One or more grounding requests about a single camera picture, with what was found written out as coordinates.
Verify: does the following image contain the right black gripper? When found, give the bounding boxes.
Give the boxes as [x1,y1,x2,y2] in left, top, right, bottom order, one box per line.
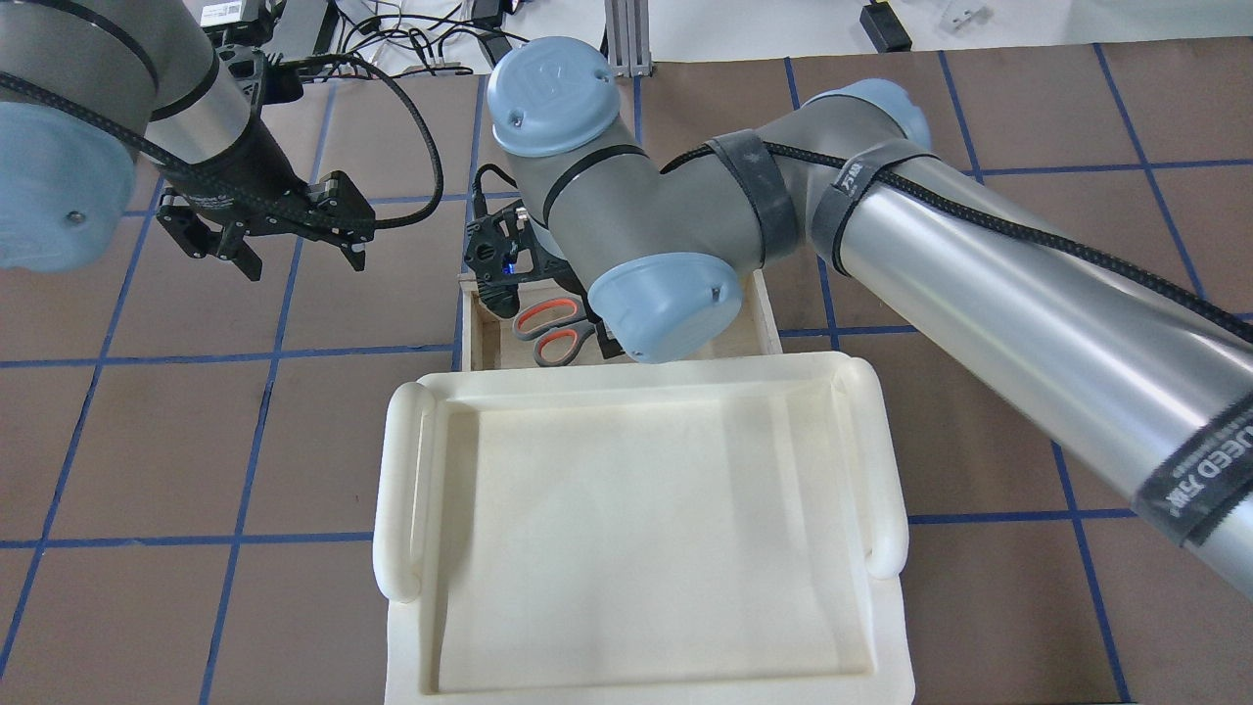
[464,202,579,318]

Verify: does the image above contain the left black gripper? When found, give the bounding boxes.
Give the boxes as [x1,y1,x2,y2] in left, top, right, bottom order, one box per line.
[157,147,377,282]

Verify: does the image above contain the wooden drawer with white handle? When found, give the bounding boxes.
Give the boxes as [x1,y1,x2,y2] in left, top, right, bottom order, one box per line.
[459,272,783,371]

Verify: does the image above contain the orange grey scissors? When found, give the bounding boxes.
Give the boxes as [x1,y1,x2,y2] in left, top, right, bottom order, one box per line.
[512,296,598,367]

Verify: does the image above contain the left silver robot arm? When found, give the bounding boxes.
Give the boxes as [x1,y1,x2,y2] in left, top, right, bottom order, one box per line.
[1,1,373,280]

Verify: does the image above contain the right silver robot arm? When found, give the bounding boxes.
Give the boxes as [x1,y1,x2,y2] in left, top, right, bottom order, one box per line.
[487,36,1252,594]

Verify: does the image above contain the brown paper table mat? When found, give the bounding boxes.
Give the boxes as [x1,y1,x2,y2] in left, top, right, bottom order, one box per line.
[1,38,1252,704]

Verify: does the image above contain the white plastic tray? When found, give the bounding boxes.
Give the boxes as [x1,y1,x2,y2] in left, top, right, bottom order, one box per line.
[373,352,913,704]

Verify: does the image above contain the black power adapter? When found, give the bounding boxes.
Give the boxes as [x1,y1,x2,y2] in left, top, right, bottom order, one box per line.
[860,1,912,54]

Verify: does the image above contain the aluminium frame post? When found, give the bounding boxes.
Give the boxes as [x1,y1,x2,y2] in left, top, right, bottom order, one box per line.
[604,0,655,76]

